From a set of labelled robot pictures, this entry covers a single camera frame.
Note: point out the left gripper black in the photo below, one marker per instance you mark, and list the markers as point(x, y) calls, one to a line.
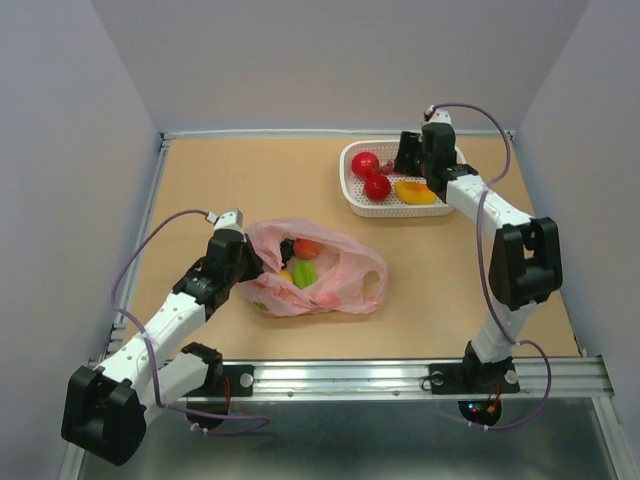
point(255, 262)

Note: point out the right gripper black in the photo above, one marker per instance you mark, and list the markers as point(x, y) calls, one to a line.
point(409, 142)

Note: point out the green starfruit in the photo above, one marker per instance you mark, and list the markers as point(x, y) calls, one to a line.
point(304, 274)

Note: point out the pink plastic bag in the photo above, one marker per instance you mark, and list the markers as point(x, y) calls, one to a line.
point(352, 278)

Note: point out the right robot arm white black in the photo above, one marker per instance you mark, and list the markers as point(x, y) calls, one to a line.
point(523, 270)

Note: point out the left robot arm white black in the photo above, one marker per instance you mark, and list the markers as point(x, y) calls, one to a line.
point(109, 407)

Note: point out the orange peach fruit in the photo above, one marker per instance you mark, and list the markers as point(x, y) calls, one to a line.
point(306, 249)

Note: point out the red grape bunch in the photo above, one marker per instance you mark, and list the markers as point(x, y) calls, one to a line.
point(387, 168)

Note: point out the white plastic basket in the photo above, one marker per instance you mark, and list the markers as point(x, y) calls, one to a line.
point(392, 207)

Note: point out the orange yellow mango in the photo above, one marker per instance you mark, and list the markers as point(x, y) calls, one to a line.
point(414, 193)

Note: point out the dark grape bunch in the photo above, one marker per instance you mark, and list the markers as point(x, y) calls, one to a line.
point(287, 251)

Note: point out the red apple lower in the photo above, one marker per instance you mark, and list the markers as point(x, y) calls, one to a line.
point(377, 188)

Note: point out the red apple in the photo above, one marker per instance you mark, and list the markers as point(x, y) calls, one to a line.
point(377, 188)
point(364, 164)

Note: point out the red apple upper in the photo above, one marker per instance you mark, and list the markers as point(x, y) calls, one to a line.
point(364, 164)

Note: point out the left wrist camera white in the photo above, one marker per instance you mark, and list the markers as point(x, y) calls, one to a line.
point(228, 220)

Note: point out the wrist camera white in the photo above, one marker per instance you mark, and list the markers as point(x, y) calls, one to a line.
point(436, 116)
point(228, 220)

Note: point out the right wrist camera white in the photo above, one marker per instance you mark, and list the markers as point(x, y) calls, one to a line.
point(436, 116)

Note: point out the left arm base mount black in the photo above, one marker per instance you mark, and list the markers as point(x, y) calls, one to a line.
point(231, 380)

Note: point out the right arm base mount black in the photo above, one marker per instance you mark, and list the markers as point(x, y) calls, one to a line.
point(453, 378)

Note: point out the aluminium front rail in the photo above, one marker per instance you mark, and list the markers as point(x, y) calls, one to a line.
point(361, 380)

